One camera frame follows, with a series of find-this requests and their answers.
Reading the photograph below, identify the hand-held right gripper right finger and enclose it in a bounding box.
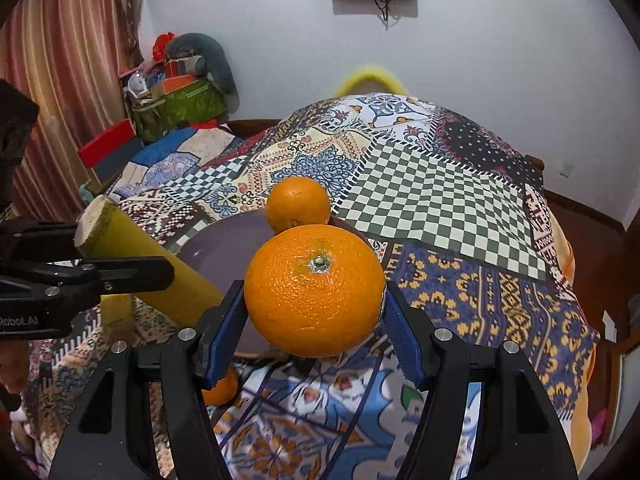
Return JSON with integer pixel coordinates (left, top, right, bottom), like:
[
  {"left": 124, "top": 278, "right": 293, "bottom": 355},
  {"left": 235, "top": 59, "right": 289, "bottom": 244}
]
[{"left": 382, "top": 280, "right": 581, "bottom": 480}]

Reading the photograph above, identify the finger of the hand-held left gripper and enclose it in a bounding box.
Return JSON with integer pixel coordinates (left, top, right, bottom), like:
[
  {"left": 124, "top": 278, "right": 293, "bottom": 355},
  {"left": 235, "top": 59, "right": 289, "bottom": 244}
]
[
  {"left": 47, "top": 256, "right": 176, "bottom": 306},
  {"left": 15, "top": 221, "right": 81, "bottom": 267}
]

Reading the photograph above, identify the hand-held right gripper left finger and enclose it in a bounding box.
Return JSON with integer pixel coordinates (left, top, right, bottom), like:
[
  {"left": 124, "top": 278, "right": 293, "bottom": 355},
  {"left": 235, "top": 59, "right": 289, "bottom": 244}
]
[{"left": 47, "top": 280, "right": 249, "bottom": 480}]

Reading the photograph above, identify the grey purple plate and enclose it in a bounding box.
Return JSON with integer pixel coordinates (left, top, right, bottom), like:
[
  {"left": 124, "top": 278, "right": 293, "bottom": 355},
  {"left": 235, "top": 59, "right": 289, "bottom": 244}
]
[{"left": 175, "top": 209, "right": 381, "bottom": 361}]

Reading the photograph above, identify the large orange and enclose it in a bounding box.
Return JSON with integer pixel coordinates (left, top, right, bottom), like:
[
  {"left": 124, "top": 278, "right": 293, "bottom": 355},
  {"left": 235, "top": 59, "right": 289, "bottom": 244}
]
[{"left": 243, "top": 225, "right": 387, "bottom": 359}]

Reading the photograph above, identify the small orange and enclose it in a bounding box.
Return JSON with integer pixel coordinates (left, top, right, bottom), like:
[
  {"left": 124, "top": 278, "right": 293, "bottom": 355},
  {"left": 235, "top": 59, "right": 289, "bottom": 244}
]
[{"left": 202, "top": 367, "right": 239, "bottom": 407}]

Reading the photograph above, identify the dark grey box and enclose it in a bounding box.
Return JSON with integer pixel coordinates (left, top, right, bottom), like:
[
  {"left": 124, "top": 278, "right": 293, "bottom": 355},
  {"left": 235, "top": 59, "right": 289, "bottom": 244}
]
[{"left": 92, "top": 137, "right": 146, "bottom": 183}]

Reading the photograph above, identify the red box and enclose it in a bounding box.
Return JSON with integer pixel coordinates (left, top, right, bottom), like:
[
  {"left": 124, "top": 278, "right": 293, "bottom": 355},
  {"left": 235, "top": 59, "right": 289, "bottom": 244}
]
[{"left": 77, "top": 120, "right": 138, "bottom": 168}]

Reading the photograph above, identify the patchwork printed blanket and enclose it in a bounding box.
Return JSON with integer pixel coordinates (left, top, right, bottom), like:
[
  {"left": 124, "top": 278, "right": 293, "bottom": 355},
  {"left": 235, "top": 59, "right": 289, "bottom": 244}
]
[{"left": 20, "top": 92, "right": 601, "bottom": 480}]

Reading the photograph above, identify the medium orange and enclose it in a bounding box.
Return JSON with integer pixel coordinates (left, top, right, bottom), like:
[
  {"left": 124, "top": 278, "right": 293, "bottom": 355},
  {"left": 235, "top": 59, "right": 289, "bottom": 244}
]
[{"left": 265, "top": 176, "right": 332, "bottom": 235}]

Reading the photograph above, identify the green fabric storage bag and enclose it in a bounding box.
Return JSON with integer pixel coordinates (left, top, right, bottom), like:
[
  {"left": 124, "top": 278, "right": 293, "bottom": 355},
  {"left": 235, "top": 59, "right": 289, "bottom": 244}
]
[{"left": 131, "top": 80, "right": 226, "bottom": 142}]

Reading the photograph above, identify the white plastic item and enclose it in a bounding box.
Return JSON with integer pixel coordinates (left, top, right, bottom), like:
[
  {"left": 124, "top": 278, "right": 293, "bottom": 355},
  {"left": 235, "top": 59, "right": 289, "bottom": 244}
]
[{"left": 127, "top": 72, "right": 151, "bottom": 106}]

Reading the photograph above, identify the striped red curtain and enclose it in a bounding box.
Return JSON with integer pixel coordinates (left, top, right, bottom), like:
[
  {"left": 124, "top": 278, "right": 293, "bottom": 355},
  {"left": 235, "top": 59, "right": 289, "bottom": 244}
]
[{"left": 0, "top": 0, "right": 146, "bottom": 221}]

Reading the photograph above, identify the orange cardboard box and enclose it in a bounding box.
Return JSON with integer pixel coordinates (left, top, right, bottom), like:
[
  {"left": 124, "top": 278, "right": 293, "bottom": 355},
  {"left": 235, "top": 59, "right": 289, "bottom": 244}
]
[{"left": 152, "top": 74, "right": 196, "bottom": 98}]

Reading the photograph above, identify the red plastic bag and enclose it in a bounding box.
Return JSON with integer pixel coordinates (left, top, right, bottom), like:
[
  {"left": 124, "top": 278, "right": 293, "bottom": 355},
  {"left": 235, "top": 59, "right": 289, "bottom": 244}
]
[{"left": 152, "top": 32, "right": 176, "bottom": 61}]

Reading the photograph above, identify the yellow foam hoop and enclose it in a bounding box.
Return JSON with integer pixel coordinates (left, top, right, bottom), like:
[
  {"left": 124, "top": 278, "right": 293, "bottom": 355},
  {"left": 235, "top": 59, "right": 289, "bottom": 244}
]
[{"left": 334, "top": 62, "right": 408, "bottom": 98}]

